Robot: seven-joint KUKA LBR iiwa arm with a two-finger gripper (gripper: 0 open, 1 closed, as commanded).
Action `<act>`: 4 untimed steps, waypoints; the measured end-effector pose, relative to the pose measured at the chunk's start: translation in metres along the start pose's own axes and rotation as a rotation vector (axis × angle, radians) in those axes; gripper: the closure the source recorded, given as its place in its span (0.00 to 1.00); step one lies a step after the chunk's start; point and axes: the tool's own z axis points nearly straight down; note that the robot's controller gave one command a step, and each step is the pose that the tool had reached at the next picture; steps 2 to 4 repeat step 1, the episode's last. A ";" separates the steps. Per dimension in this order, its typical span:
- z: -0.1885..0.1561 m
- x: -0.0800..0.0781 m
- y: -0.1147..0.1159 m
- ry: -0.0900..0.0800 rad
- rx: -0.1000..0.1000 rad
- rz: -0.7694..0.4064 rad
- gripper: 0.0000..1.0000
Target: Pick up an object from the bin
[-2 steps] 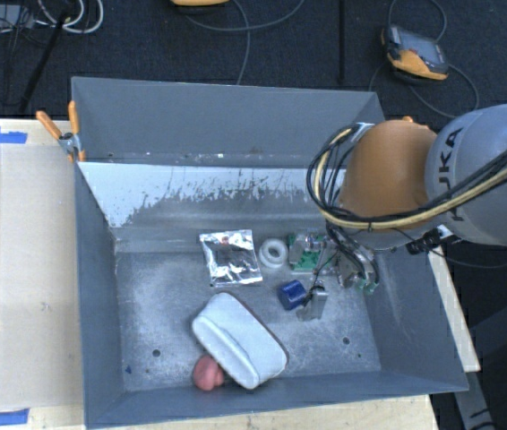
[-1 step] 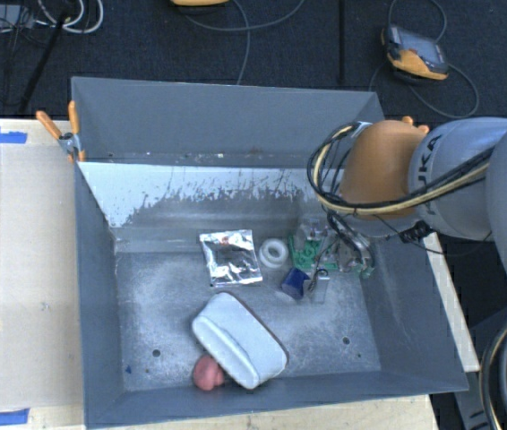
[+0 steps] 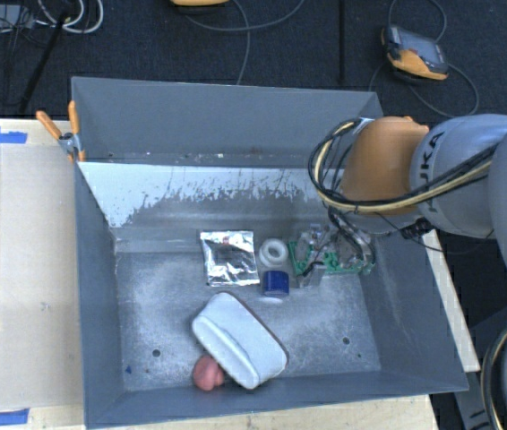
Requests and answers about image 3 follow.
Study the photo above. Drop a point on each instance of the pale flat board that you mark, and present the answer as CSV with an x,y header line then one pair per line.
x,y
38,262

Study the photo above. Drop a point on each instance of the small blue cup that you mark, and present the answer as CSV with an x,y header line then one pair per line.
x,y
276,282

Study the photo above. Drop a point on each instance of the grey metal bin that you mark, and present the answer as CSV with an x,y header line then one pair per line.
x,y
168,294

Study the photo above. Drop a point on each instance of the pink toy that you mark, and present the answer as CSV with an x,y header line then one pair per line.
x,y
206,374

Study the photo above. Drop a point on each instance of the silver foil packet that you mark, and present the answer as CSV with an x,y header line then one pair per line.
x,y
230,258

